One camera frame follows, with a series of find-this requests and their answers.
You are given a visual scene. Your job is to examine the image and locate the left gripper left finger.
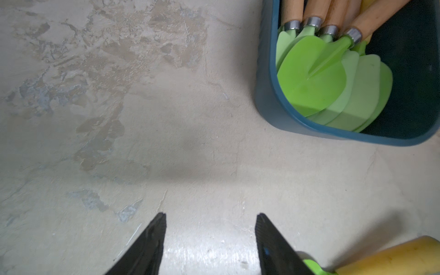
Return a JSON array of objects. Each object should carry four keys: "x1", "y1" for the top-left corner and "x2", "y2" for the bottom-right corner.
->
[{"x1": 106, "y1": 212, "x2": 167, "y2": 275}]

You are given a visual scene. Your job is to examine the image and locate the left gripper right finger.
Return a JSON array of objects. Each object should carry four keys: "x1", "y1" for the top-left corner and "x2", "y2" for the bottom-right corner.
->
[{"x1": 255, "y1": 213, "x2": 313, "y2": 275}]

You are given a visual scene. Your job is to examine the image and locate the green shovel wooden handle hidden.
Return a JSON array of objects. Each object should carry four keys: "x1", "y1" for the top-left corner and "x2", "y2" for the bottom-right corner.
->
[{"x1": 326, "y1": 38, "x2": 381, "y2": 132}]

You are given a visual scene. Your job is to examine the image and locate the dark teal storage box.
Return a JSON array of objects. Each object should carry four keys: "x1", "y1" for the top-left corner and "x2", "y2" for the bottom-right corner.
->
[{"x1": 254, "y1": 1, "x2": 440, "y2": 146}]

